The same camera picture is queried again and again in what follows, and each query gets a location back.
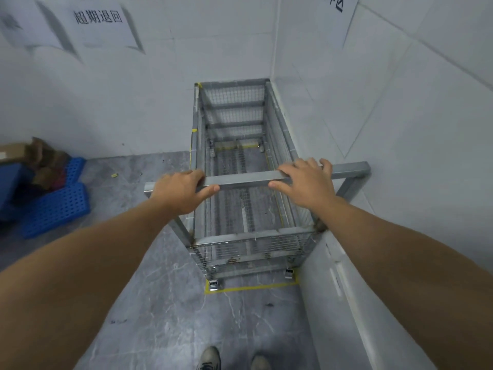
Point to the person's right middle finger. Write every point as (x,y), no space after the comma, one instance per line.
(308,164)

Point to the person's right hand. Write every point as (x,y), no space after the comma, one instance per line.
(308,186)

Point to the person's left forearm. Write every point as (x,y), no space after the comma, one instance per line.
(83,273)

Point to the person's left thumb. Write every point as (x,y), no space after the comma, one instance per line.
(208,191)

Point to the torn brown cardboard pieces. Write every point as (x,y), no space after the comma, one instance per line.
(45,165)

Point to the white paper wall sign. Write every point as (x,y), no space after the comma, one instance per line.
(341,15)
(101,23)

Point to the person's left hand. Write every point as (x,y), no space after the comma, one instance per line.
(178,191)

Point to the blue perforated plastic pallet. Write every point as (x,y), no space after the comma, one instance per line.
(54,209)
(73,169)

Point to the person's right forearm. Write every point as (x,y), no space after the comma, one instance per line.
(408,265)

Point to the person's left shoe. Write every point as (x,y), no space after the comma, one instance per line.
(210,358)

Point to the person's right thumb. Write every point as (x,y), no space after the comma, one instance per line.
(280,185)

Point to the brown cardboard box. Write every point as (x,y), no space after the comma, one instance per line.
(11,152)

